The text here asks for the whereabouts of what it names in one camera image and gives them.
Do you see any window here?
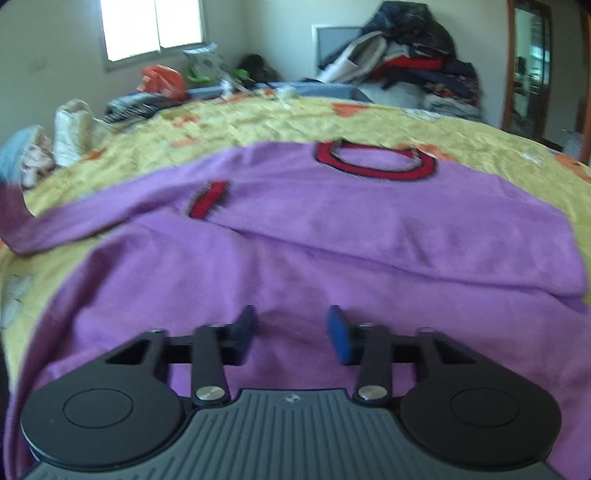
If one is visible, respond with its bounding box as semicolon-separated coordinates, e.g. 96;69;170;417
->
99;0;206;63

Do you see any black bag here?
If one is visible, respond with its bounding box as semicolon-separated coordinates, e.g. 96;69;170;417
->
240;54;280;85

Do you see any pile of clothes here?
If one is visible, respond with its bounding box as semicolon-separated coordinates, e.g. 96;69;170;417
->
318;0;485;121

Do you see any light grey quilt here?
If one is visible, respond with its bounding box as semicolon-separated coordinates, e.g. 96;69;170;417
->
358;82;437;112

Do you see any light blue cloth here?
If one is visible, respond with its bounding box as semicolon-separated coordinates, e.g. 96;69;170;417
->
0;126;58;189

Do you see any wooden framed mirror door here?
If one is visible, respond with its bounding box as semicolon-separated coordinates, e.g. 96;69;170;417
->
501;0;591;153

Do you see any purple sweater with red trim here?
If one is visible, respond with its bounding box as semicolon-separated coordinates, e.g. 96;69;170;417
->
0;137;591;480

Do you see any blue-grey quilt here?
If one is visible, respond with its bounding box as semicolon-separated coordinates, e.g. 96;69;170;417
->
187;79;375;103

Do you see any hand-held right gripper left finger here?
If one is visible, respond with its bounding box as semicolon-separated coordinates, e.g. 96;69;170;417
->
105;305;257;408

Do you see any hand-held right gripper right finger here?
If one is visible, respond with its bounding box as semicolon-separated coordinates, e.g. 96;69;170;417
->
326;305;481;407

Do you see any white patterned bag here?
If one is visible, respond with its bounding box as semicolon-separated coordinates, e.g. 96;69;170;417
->
53;99;112;168

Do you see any green plastic object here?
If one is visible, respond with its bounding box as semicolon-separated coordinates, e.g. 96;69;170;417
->
187;65;252;88

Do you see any yellow floral bed sheet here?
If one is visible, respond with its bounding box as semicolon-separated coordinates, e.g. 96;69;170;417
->
0;95;591;384

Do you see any dark striped cloth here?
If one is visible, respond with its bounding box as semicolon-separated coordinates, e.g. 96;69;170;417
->
98;92;178;126

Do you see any white framed grey panel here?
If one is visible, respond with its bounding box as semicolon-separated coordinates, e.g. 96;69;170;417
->
311;24;370;70

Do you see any white printed plastic bag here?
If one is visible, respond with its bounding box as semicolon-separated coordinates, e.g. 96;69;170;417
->
182;42;227;79

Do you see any orange plastic bag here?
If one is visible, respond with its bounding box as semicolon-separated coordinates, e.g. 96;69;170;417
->
139;65;189;102

